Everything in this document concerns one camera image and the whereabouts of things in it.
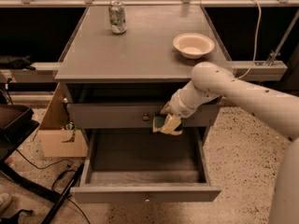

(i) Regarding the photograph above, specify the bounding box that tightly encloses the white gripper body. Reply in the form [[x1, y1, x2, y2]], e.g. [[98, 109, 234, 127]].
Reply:
[[168, 81, 219, 119]]

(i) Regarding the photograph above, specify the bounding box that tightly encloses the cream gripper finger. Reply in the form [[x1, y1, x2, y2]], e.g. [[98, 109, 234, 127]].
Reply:
[[161, 114, 182, 135], [160, 103, 171, 114]]

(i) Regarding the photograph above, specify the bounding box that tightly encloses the green yellow sponge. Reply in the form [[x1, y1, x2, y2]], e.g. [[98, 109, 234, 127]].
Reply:
[[152, 113, 183, 136]]

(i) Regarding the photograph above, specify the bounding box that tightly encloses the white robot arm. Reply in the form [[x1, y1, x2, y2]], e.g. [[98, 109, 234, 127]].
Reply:
[[161, 62, 299, 224]]

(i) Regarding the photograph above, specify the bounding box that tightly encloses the grey wooden drawer cabinet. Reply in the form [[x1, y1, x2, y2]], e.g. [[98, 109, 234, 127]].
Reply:
[[55, 5, 221, 203]]

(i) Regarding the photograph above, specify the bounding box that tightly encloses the open bottom drawer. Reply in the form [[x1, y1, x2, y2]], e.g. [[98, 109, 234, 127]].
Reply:
[[71, 128, 221, 203]]

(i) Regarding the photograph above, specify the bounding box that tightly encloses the closed middle drawer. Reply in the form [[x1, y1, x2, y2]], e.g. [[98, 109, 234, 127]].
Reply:
[[67, 103, 220, 129]]

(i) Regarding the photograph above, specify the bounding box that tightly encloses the white paper bowl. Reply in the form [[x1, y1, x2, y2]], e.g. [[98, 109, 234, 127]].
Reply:
[[173, 33, 215, 60]]

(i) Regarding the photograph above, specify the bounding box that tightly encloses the crushed green soda can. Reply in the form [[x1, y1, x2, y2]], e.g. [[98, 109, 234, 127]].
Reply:
[[108, 1, 126, 35]]

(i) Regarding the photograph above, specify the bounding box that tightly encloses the cardboard box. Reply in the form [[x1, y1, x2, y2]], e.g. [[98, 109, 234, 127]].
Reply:
[[37, 84, 88, 158]]

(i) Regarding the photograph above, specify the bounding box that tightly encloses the white shoe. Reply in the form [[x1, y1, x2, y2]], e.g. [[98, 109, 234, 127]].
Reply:
[[0, 192, 12, 212]]

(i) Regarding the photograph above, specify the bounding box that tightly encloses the white cable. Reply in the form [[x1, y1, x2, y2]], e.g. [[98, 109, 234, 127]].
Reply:
[[234, 0, 263, 80]]

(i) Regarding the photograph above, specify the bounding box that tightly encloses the aluminium rail frame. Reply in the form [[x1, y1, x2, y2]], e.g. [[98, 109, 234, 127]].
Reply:
[[0, 0, 299, 83]]

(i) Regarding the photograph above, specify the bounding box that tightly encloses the black floor cable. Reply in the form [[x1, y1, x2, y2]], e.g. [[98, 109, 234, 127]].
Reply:
[[15, 147, 92, 224]]

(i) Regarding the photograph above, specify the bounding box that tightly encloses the black stand frame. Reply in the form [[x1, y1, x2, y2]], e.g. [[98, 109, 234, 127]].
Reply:
[[0, 104, 86, 224]]

